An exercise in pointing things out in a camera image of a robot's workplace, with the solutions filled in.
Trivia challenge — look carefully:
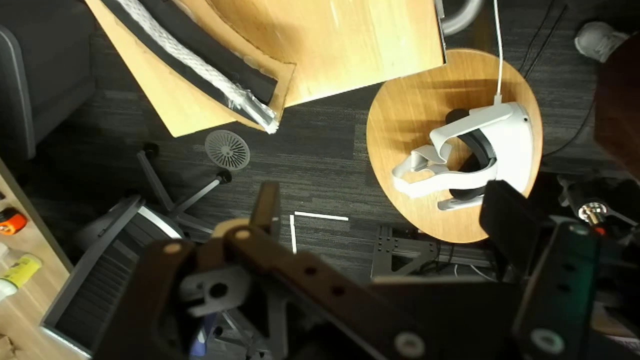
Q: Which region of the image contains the grey slatted metal rack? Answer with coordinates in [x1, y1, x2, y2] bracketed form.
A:
[38, 194, 187, 356]

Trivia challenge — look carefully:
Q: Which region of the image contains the round wooden side table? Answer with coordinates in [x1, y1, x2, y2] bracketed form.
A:
[365, 46, 547, 246]

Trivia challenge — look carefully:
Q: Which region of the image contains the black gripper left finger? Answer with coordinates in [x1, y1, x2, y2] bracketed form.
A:
[93, 179, 429, 360]

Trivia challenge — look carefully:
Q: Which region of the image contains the grey shoe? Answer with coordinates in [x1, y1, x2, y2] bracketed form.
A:
[572, 18, 633, 64]

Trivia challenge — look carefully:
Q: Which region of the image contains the light wooden counter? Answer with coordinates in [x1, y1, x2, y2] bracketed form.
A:
[84, 0, 448, 141]

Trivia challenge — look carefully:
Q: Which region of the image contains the grey metal bracket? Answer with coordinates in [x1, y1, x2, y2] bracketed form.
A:
[368, 225, 496, 287]

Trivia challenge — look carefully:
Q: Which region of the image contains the black office chair base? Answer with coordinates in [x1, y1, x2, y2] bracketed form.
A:
[135, 143, 236, 233]

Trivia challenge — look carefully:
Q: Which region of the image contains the orange small bottle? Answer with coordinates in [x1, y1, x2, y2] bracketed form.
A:
[0, 207, 30, 241]

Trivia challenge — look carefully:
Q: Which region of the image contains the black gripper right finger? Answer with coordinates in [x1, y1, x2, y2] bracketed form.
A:
[478, 179, 604, 360]

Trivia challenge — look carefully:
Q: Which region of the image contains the grey mesh disc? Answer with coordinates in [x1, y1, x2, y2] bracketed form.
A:
[202, 128, 254, 175]

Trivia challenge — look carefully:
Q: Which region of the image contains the white bent tube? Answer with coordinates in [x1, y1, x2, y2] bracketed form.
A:
[287, 211, 352, 256]

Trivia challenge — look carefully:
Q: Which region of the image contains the wooden shelf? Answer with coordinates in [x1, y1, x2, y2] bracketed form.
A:
[0, 158, 76, 360]

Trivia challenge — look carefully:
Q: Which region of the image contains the white braided rope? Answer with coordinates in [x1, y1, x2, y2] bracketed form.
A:
[117, 0, 282, 137]

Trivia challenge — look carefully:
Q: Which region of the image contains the yellow small bottle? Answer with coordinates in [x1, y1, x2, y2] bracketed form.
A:
[0, 252, 45, 291]

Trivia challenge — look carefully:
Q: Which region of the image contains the white VR headset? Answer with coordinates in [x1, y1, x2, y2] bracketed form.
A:
[390, 100, 537, 215]

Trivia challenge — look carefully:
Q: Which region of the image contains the dark grey chair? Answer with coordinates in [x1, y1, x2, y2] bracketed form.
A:
[0, 25, 100, 165]

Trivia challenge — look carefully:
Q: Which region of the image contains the white cable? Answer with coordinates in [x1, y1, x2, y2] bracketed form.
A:
[490, 0, 508, 107]

